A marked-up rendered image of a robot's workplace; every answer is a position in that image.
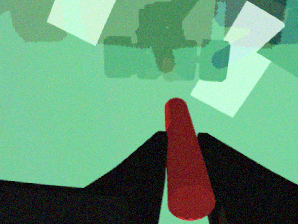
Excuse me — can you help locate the red peg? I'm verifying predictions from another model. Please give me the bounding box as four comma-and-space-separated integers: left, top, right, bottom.
164, 97, 216, 221

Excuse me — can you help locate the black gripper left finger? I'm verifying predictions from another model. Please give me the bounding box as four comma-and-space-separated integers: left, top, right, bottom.
0, 131, 168, 224

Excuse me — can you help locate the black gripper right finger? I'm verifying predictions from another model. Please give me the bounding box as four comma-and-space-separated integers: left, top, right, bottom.
197, 132, 298, 224

